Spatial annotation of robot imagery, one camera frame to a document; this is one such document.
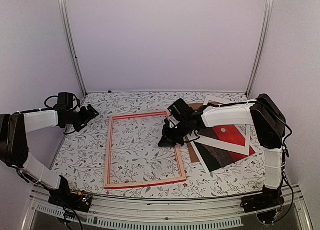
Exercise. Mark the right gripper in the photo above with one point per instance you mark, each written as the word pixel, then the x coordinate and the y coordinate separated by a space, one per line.
pixel 166 140

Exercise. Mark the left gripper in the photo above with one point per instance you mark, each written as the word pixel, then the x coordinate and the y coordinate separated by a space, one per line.
pixel 87 117

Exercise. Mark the clear acrylic sheet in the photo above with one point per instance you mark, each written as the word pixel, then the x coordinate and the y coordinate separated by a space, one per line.
pixel 136 156

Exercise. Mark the wooden picture frame red edge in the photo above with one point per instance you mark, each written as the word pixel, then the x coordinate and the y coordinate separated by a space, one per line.
pixel 108 158

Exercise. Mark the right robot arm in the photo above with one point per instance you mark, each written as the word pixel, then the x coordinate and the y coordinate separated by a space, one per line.
pixel 261 112

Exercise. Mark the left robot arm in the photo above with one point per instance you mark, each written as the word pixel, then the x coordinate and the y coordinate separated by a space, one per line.
pixel 14 149

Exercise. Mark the red black abstract photo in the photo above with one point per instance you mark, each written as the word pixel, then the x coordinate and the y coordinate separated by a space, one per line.
pixel 213 158

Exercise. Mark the white photo mat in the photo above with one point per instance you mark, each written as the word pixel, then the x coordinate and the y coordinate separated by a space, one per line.
pixel 234 137

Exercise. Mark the brown backing board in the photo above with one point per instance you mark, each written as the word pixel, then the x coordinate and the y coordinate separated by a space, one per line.
pixel 193 156

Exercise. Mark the floral patterned table cover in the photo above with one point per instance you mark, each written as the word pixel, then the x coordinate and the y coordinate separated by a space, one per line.
pixel 81 158

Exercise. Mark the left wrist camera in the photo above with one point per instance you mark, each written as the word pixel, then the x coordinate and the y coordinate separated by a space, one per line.
pixel 66 101

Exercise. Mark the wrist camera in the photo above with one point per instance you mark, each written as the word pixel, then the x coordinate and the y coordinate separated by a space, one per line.
pixel 66 101
pixel 180 110

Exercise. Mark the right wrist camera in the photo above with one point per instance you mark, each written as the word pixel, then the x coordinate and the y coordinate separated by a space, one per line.
pixel 180 110

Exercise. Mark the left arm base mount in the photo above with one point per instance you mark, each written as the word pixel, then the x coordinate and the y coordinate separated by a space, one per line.
pixel 80 201

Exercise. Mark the front aluminium rail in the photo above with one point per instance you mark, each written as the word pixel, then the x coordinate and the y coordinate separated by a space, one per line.
pixel 111 212

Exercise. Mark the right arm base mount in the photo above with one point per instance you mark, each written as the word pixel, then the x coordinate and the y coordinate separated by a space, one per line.
pixel 267 199

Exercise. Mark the left aluminium corner post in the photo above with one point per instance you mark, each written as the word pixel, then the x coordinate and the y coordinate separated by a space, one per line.
pixel 71 45

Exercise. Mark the aluminium corner post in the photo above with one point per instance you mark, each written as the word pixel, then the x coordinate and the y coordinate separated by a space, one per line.
pixel 261 43
pixel 71 45

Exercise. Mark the right aluminium corner post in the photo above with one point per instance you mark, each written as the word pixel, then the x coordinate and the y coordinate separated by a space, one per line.
pixel 261 43

